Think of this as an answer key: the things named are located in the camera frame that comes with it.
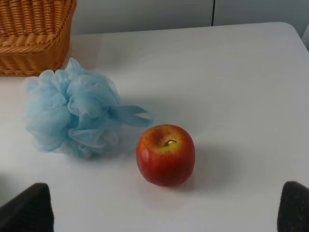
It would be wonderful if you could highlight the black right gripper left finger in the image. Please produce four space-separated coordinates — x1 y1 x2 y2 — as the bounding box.
0 183 55 232

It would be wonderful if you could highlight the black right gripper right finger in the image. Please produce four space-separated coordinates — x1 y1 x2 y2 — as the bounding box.
277 181 309 232

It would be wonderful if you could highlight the brown wicker basket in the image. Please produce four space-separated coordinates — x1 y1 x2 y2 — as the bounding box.
0 0 77 76

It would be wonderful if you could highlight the blue mesh bath sponge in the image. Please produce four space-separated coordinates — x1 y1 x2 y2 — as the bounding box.
24 58 153 159

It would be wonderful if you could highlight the red apple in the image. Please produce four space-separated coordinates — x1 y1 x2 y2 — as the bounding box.
136 124 195 187

